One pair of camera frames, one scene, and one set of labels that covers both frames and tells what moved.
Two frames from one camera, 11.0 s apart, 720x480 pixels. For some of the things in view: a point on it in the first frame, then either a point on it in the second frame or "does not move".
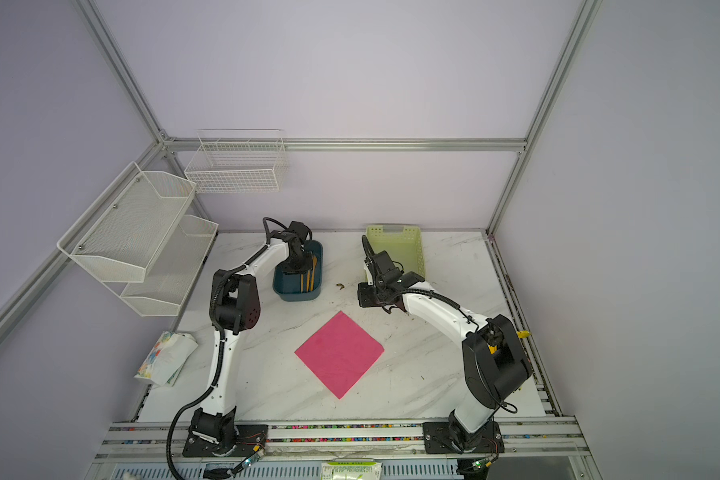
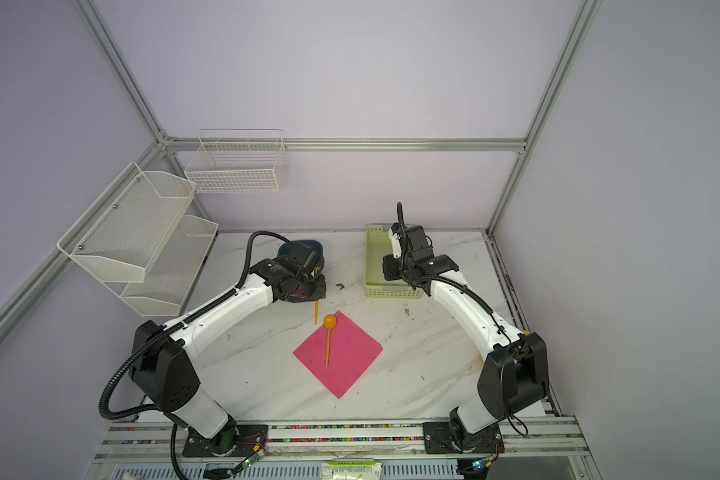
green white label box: x=351 y=470 does not move
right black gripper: x=363 y=300 -> x=388 y=273
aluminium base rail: x=149 y=439 does not move
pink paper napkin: x=341 y=355 does not move
